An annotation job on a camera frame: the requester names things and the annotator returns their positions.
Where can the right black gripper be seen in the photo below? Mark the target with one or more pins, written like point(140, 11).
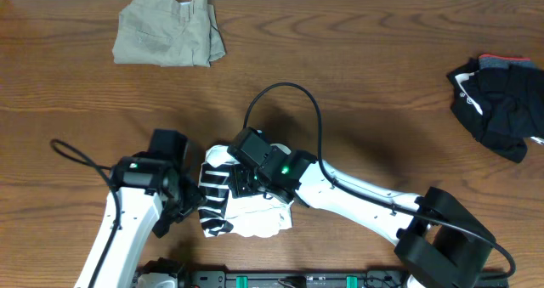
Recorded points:
point(238, 182)

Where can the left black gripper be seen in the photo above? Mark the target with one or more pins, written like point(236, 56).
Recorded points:
point(195, 197)

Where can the white t-shirt black print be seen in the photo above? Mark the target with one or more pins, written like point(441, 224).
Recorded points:
point(257, 215)

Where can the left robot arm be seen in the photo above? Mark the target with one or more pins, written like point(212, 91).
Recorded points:
point(149, 191)

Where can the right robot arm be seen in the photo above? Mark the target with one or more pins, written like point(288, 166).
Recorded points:
point(438, 240)

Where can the folded khaki shorts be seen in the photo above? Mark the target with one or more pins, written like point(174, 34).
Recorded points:
point(168, 33)

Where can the black garment red trim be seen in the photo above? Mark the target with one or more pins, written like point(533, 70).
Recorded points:
point(499, 100)

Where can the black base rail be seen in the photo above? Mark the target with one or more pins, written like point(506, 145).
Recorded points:
point(220, 279)

